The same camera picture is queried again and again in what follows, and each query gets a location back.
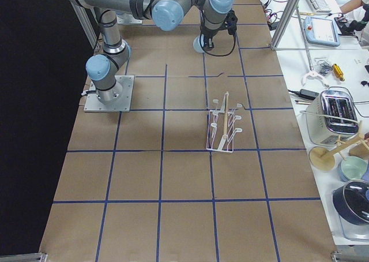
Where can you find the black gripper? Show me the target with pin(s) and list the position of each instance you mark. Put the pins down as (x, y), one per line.
(208, 34)

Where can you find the light blue ribbed cup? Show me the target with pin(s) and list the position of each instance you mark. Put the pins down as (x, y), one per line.
(196, 46)

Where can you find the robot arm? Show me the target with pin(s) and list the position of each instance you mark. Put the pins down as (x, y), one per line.
(216, 15)

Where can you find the blue teach pendant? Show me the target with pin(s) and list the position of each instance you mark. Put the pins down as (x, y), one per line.
(321, 31)

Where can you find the black power adapter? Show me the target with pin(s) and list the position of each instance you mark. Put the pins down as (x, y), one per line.
(307, 94)

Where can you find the yellow metal tool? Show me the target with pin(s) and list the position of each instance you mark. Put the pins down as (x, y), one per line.
(338, 72)

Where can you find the silver toaster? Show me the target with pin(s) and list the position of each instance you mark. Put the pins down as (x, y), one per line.
(330, 117)

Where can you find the wooden mug tree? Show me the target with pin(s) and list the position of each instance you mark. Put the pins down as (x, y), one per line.
(323, 159)

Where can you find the green ceramic bowl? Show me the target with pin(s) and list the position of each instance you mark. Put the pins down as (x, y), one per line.
(352, 167)

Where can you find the dark blue pot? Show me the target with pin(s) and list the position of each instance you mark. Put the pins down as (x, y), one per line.
(351, 201)

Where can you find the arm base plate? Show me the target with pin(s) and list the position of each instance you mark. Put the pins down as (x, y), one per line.
(114, 100)
(127, 19)

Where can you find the white wire cup rack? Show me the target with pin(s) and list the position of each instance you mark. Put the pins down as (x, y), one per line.
(221, 130)

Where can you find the aluminium frame post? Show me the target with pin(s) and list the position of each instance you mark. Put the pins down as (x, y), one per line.
(282, 25)

